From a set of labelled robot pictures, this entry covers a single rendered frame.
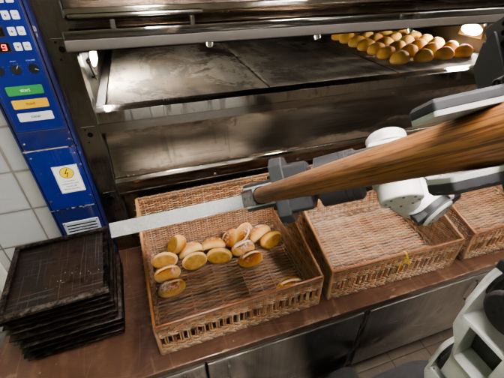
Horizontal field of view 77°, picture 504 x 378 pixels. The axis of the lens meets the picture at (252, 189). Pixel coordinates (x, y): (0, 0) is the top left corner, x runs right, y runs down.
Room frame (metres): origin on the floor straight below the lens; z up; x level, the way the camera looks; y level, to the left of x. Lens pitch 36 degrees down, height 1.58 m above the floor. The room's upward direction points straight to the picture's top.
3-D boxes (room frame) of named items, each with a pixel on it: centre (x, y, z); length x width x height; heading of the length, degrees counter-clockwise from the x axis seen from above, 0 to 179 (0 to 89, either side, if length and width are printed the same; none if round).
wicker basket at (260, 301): (0.80, 0.10, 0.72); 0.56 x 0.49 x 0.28; 109
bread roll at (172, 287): (0.72, 0.29, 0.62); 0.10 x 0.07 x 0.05; 117
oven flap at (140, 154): (1.23, -0.36, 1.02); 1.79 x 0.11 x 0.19; 108
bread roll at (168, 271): (0.78, 0.32, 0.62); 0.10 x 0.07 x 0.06; 112
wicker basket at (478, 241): (1.18, -1.04, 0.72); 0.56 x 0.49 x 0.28; 108
